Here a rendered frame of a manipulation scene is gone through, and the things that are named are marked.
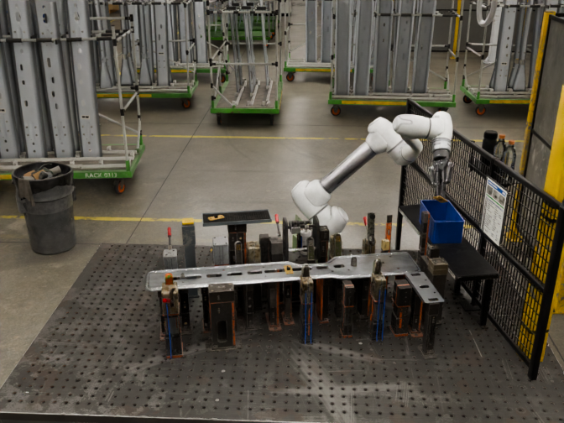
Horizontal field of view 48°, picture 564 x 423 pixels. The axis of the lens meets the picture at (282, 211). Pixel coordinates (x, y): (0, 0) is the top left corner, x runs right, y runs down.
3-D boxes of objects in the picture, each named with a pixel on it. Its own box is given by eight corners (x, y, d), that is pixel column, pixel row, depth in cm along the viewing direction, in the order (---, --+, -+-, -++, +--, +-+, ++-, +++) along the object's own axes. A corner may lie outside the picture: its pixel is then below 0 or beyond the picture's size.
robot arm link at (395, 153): (407, 167, 357) (392, 148, 357) (397, 173, 374) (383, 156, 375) (424, 153, 359) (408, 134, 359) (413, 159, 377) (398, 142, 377)
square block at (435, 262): (427, 326, 327) (434, 265, 312) (421, 318, 334) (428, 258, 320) (441, 325, 328) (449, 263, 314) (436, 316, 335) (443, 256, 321)
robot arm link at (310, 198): (305, 223, 383) (282, 195, 383) (312, 217, 398) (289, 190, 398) (404, 140, 356) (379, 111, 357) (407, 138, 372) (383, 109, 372)
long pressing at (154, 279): (144, 295, 300) (144, 292, 299) (146, 272, 321) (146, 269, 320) (423, 273, 319) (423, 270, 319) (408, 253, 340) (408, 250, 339)
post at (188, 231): (185, 298, 352) (180, 227, 334) (185, 291, 359) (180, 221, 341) (199, 297, 353) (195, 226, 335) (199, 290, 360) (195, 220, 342)
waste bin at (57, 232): (13, 258, 544) (-2, 180, 515) (39, 232, 593) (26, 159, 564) (70, 260, 542) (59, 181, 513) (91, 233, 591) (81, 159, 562)
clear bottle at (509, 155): (503, 180, 315) (509, 143, 307) (497, 176, 321) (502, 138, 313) (514, 180, 316) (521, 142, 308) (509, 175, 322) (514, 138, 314)
